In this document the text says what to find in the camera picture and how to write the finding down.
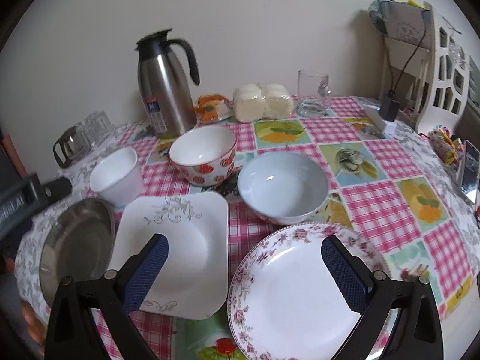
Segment stainless steel round plate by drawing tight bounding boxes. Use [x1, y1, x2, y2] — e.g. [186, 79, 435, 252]
[39, 197, 116, 306]

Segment floral rim round plate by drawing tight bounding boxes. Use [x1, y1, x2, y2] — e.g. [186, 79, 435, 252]
[228, 222, 389, 359]

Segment white square bowl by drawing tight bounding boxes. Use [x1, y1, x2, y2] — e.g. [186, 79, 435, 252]
[89, 147, 144, 207]

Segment white square plate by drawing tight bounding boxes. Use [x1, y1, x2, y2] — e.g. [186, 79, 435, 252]
[109, 192, 229, 320]

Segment light blue bowl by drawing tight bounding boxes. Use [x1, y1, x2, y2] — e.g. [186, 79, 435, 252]
[238, 151, 329, 225]

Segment strawberry pattern bowl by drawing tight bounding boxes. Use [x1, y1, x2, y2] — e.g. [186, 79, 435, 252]
[169, 126, 237, 187]

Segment person's left hand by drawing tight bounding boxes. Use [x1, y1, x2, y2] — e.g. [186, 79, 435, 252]
[1, 258, 47, 347]

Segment grey floral tablecloth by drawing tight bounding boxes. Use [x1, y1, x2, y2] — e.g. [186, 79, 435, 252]
[14, 121, 152, 321]

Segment glass coffee pot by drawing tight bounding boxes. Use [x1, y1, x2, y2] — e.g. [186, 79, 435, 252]
[53, 122, 89, 169]

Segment clear drinking glass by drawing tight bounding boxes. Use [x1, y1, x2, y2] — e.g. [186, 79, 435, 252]
[84, 111, 114, 148]

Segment checkered fruit tablecloth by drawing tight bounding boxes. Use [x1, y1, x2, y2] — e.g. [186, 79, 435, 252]
[115, 97, 479, 359]

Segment smartphone on stand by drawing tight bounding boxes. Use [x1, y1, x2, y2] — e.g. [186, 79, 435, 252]
[460, 140, 480, 204]

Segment colourful candy roll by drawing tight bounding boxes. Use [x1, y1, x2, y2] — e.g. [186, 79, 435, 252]
[428, 127, 464, 165]

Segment stainless steel thermos jug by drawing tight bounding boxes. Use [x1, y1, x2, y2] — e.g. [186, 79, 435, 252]
[136, 28, 200, 139]

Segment black power adapter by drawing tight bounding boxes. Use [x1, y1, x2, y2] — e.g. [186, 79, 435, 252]
[379, 89, 400, 122]

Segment orange snack packet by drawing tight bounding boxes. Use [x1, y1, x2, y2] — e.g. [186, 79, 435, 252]
[194, 94, 232, 125]

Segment clear glass mug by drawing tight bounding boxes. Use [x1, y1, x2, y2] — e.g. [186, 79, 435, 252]
[296, 70, 332, 118]

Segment packed white steamed buns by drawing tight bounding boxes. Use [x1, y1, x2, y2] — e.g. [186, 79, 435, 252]
[233, 84, 294, 123]

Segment white paper bag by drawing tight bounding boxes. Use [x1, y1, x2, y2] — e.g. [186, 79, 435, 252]
[368, 0, 432, 50]

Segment black cable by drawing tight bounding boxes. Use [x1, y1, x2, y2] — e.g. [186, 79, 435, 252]
[381, 1, 432, 95]

